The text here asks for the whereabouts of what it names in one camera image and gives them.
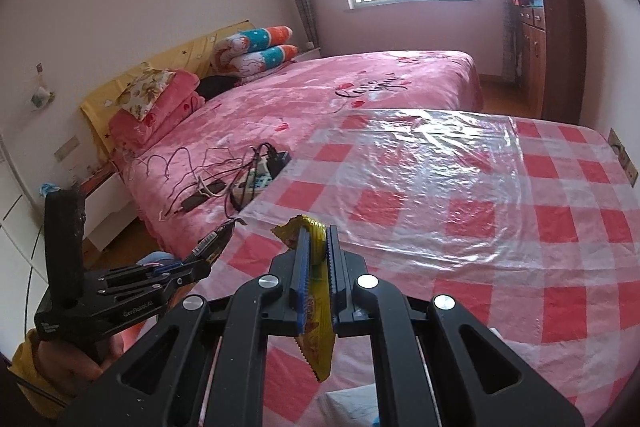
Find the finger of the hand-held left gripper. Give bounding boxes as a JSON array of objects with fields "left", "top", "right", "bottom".
[
  {"left": 96, "top": 257, "right": 199, "bottom": 286},
  {"left": 99, "top": 259, "right": 215, "bottom": 305}
]

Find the person's left hand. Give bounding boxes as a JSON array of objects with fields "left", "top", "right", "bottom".
[{"left": 37, "top": 333, "right": 125, "bottom": 396}]

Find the floral pillow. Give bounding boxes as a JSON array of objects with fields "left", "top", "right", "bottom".
[{"left": 120, "top": 62, "right": 176, "bottom": 122}]

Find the printed rolled quilt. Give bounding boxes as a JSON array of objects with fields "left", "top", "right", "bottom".
[
  {"left": 227, "top": 44, "right": 301, "bottom": 80},
  {"left": 212, "top": 26, "right": 296, "bottom": 60}
]

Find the dark blue orange snack wrapper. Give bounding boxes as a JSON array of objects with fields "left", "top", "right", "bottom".
[{"left": 191, "top": 217, "right": 248, "bottom": 268}]

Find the white wardrobe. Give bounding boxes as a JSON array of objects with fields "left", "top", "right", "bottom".
[{"left": 0, "top": 132, "right": 51, "bottom": 323}]

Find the pink checked plastic tablecloth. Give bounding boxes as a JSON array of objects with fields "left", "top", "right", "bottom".
[{"left": 165, "top": 109, "right": 636, "bottom": 427}]

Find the pink folded blanket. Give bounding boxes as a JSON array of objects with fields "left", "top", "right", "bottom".
[{"left": 107, "top": 72, "right": 206, "bottom": 152}]

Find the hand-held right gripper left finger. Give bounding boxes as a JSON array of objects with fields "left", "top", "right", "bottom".
[{"left": 59, "top": 227, "right": 313, "bottom": 427}]

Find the black cloth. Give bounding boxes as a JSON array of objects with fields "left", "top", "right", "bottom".
[{"left": 197, "top": 76, "right": 241, "bottom": 100}]

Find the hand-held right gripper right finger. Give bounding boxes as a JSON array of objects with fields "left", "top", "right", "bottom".
[{"left": 326, "top": 224, "right": 586, "bottom": 427}]

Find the white power strip with cables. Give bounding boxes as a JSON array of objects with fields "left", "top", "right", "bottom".
[{"left": 225, "top": 142, "right": 276, "bottom": 214}]

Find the black charger block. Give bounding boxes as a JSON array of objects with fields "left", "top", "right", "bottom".
[{"left": 267, "top": 150, "right": 292, "bottom": 172}]

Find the white cable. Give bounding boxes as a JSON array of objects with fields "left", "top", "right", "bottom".
[{"left": 192, "top": 174, "right": 236, "bottom": 198}]

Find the black flat device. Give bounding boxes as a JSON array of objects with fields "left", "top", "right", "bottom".
[{"left": 180, "top": 179, "right": 228, "bottom": 212}]

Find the cream power strip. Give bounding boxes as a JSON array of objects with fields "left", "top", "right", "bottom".
[{"left": 235, "top": 157, "right": 281, "bottom": 208}]

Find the brown wooden cabinet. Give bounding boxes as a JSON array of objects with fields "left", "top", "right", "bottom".
[{"left": 517, "top": 0, "right": 587, "bottom": 125}]

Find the yellow snack wrapper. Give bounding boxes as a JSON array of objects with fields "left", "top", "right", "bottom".
[{"left": 271, "top": 214, "right": 335, "bottom": 383}]

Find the person's left forearm yellow sleeve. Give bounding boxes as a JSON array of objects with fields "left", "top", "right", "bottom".
[{"left": 10, "top": 329, "right": 66, "bottom": 405}]

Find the yellow headboard cover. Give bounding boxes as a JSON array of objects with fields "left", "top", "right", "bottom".
[{"left": 80, "top": 19, "right": 251, "bottom": 152}]

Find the white bedside cabinet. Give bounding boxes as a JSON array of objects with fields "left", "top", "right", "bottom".
[{"left": 80, "top": 172, "right": 138, "bottom": 253}]

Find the pink heart print bed blanket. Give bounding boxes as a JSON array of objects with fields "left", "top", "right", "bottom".
[{"left": 112, "top": 49, "right": 483, "bottom": 258}]

